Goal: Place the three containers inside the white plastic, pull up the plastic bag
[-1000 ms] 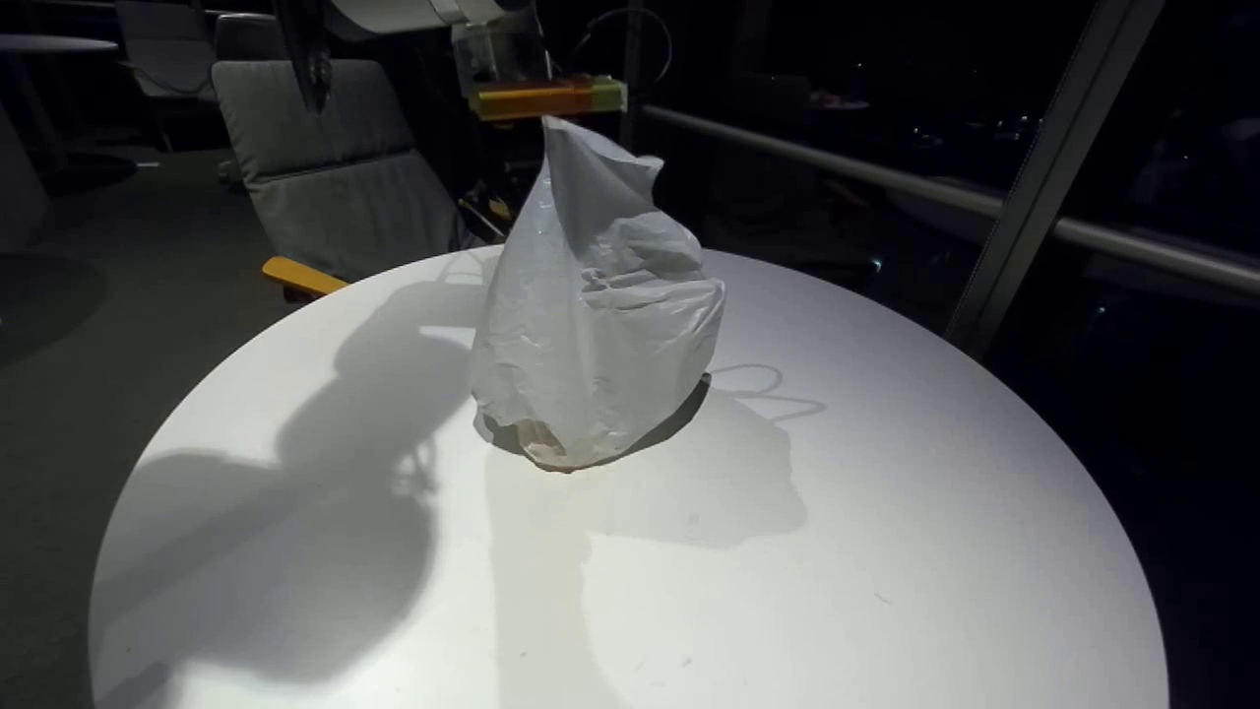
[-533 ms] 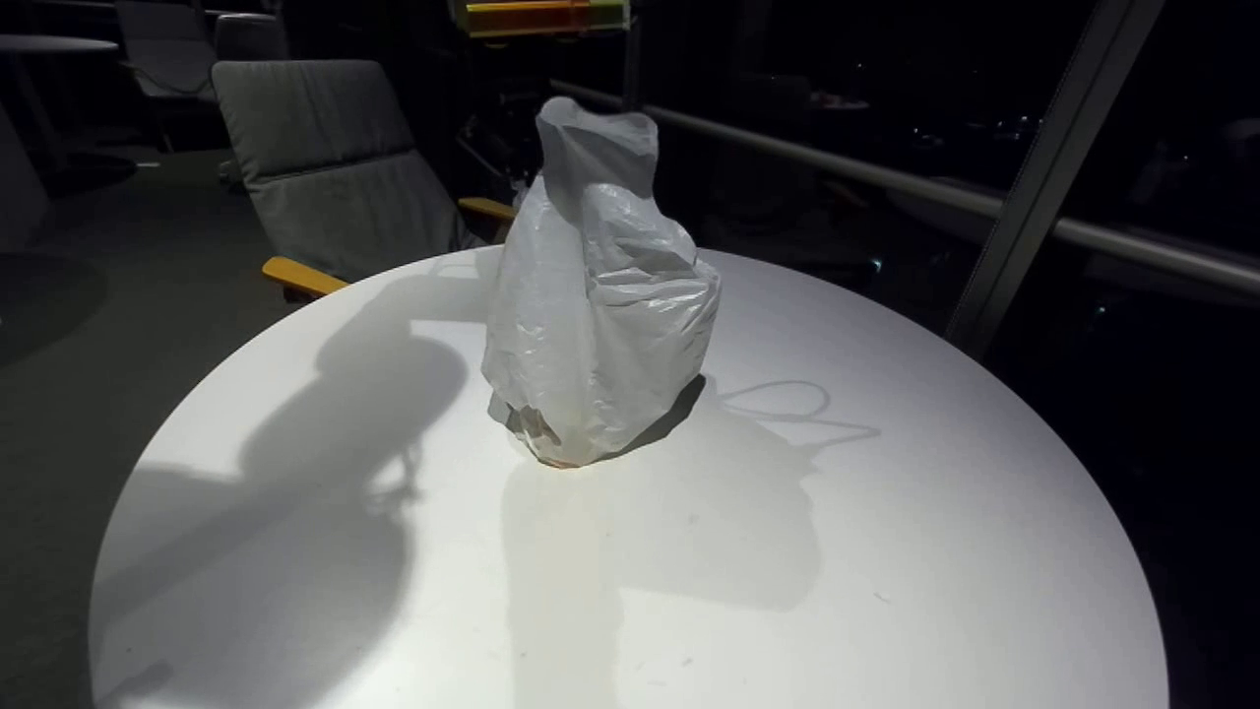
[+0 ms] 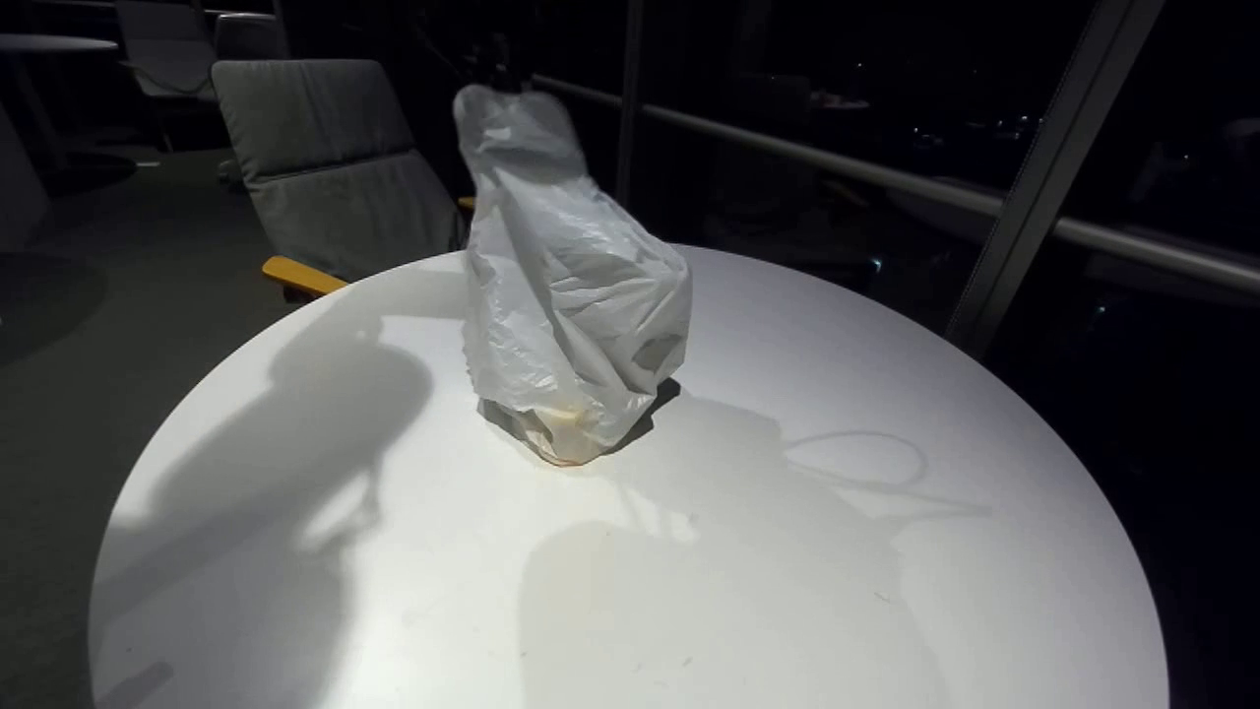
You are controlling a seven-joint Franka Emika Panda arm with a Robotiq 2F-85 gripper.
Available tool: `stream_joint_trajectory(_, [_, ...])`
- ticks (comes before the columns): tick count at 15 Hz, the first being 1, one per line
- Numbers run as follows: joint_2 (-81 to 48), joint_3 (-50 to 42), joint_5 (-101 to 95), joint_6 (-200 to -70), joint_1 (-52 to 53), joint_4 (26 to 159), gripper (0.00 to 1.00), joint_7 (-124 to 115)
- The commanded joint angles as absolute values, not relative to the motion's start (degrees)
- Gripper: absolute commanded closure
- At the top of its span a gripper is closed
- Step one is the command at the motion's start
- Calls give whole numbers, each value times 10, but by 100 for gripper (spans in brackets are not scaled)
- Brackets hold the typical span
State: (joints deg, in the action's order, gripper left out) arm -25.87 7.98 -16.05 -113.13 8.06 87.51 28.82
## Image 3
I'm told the slanted metal window post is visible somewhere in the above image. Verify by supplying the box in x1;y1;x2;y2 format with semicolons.
941;0;1168;358

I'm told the white plastic bag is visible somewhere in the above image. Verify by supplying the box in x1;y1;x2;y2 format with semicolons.
447;79;697;469

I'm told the horizontal metal railing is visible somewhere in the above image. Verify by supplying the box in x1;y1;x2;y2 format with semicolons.
527;70;1260;301

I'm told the grey armchair with wooden armrests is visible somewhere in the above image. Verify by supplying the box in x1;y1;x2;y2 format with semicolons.
208;56;480;305

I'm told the thin vertical metal post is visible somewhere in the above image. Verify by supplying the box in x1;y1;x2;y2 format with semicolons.
614;0;656;203

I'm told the round dark background table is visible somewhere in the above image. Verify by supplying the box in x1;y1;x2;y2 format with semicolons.
0;31;121;60

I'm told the grey background chair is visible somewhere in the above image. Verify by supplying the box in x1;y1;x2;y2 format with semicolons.
113;0;222;107

